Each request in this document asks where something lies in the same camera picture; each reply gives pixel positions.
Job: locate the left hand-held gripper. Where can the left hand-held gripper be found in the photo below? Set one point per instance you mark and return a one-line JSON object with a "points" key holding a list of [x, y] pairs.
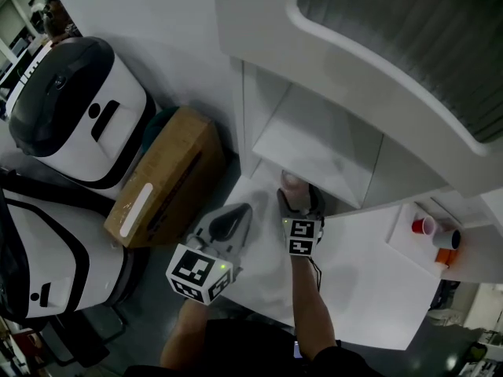
{"points": [[196, 273]]}

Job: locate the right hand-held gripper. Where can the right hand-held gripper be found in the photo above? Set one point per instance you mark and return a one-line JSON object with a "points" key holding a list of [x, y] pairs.
{"points": [[302, 236]]}

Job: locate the translucent plastic cup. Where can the translucent plastic cup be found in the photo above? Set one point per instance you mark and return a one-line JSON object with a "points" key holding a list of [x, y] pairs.
{"points": [[294, 190]]}

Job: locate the person's right forearm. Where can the person's right forearm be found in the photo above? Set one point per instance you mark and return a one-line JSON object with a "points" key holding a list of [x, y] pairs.
{"points": [[312, 308]]}

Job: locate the person's left forearm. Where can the person's left forearm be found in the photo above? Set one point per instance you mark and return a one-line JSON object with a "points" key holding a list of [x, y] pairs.
{"points": [[188, 334]]}

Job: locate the red plastic cup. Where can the red plastic cup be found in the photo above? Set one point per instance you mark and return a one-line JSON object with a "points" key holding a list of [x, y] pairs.
{"points": [[423, 226]]}

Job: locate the orange cup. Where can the orange cup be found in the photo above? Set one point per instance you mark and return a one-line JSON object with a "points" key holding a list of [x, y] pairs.
{"points": [[445, 256]]}

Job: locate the brown cardboard box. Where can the brown cardboard box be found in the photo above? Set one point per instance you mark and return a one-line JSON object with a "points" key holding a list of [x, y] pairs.
{"points": [[165, 179]]}

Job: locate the white cabinet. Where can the white cabinet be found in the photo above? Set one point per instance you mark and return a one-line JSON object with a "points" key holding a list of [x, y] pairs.
{"points": [[353, 104]]}

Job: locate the person's black shirt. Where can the person's black shirt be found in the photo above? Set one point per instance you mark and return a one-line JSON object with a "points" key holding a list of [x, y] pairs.
{"points": [[251, 352]]}

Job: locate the white mug with dark inside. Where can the white mug with dark inside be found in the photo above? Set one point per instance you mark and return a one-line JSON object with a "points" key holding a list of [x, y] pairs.
{"points": [[445, 239]]}

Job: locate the white machine with black trim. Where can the white machine with black trim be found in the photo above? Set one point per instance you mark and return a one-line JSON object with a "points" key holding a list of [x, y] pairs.
{"points": [[55, 257]]}

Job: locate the black metal stand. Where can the black metal stand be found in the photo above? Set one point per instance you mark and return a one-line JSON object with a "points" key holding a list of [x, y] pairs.
{"points": [[84, 338]]}

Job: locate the white machine with black lid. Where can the white machine with black lid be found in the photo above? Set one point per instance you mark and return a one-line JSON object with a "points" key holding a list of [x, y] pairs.
{"points": [[74, 108]]}

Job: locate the grey frosted cabinet panel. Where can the grey frosted cabinet panel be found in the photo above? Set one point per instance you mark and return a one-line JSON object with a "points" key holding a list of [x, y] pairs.
{"points": [[416, 37]]}

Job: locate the black and yellow tool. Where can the black and yellow tool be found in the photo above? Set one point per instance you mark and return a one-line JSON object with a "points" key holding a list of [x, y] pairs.
{"points": [[474, 353]]}

